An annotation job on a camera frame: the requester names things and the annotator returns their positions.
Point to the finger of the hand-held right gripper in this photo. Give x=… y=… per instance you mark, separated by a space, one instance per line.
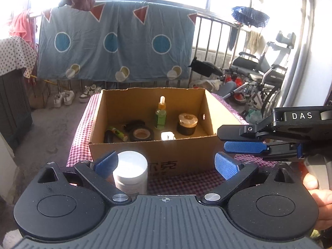
x=233 y=132
x=243 y=147

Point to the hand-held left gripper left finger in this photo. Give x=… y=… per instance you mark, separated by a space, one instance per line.
x=105 y=163

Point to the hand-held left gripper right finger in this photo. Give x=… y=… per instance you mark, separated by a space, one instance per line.
x=228 y=166

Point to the black tube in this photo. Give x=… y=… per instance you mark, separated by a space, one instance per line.
x=108 y=137
x=134 y=125

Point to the white plastic bottle green label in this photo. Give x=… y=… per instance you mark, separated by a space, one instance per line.
x=131 y=171

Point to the green lip balm tube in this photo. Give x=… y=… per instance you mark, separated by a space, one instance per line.
x=118 y=133

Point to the black tape roll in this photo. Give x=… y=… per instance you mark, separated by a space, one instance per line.
x=132 y=134

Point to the dark jar with gold lid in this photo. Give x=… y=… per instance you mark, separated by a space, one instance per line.
x=187 y=125

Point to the brown cardboard box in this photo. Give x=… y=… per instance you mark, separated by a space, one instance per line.
x=181 y=155

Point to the white charger plug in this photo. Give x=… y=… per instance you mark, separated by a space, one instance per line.
x=167 y=136

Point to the green dropper bottle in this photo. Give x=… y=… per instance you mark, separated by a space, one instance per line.
x=160 y=116

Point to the person's right hand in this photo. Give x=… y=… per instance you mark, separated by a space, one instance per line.
x=325 y=207

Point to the red white checked tablecloth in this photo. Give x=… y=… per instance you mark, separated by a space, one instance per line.
x=80 y=140

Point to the white bag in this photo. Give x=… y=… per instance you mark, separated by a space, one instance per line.
x=205 y=85

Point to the black wheelchair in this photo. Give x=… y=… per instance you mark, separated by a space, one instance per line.
x=259 y=77

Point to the white sneaker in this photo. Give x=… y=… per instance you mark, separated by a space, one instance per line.
x=97 y=90
x=86 y=94

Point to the metal railing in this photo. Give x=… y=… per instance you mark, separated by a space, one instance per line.
x=215 y=44

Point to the beige hanging cloth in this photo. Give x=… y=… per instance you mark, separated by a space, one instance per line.
x=254 y=42

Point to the dark hanging cloth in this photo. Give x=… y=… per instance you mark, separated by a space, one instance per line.
x=232 y=39

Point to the yellow pole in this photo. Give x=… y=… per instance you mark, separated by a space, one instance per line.
x=44 y=80

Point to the dark cabinet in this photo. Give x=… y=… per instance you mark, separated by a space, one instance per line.
x=13 y=109

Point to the blue blanket with circles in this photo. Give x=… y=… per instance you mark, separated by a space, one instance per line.
x=134 y=57

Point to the blue dotted umbrella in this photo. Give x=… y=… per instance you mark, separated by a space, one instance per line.
x=250 y=16

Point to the white polka dot cloth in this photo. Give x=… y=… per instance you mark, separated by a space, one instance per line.
x=14 y=54

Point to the red hanging clothes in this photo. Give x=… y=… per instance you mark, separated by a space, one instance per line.
x=22 y=28

